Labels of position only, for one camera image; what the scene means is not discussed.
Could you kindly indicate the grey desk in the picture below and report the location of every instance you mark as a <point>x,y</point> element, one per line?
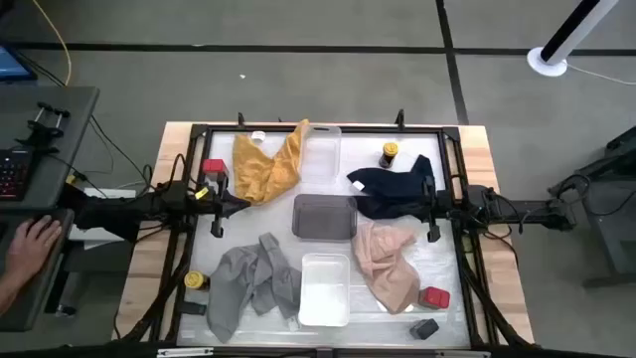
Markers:
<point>59,129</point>

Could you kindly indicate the yellow-lid spice jar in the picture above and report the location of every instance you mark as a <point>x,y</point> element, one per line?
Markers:
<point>195,280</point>
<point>390,151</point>

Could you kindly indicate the yellow cloth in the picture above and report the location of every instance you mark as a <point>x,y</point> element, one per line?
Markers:
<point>268,174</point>

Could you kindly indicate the red block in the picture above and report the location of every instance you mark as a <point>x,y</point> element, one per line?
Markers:
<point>436,297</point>
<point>214,166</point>

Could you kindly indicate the black clamp device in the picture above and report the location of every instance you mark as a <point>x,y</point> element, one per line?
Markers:
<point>45,126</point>

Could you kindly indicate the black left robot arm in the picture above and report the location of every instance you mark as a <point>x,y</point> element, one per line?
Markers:
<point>124,214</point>

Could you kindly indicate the smoky grey plastic bin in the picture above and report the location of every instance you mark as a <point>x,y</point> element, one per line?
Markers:
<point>324,218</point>

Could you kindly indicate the small yellow tag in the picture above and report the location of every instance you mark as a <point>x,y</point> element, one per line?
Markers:
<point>201,193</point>

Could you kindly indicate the person's hand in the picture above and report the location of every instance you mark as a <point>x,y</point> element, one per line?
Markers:
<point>32,243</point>

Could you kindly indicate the white plastic bin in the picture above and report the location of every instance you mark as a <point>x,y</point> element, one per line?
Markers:
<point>324,293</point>

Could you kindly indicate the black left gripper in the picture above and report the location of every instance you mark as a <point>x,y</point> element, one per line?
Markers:
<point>220,209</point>

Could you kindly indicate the pale pink cloth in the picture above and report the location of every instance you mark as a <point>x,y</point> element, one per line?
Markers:
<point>382,258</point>

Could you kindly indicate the black metal table frame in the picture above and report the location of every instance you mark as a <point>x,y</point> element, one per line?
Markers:
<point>323,129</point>

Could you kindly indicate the black keyboard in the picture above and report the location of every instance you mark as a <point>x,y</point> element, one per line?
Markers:
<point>14,174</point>

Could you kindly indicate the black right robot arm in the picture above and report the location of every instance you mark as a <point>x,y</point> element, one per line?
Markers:
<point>522,209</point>

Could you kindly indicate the navy blue cloth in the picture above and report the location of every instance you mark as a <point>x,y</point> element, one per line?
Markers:
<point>387,186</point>

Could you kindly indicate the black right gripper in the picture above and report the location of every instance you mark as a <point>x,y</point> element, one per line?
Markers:
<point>433,209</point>

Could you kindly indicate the white pole stand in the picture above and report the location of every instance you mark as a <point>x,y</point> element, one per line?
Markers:
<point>549,59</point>

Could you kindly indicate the grey cloth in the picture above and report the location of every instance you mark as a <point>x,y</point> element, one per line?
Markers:
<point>248,278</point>

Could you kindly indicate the person's forearm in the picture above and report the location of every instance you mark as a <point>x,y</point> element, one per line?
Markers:
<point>7,296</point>

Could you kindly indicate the clear plastic bin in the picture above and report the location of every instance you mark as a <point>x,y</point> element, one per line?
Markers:
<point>322,154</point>

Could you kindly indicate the dark grey side panel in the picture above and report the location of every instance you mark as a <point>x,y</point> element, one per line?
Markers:
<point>30,308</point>

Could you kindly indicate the laptop screen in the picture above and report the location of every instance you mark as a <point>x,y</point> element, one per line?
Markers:
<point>12,63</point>

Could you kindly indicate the small black box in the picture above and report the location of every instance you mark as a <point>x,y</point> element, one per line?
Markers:
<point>424,328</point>

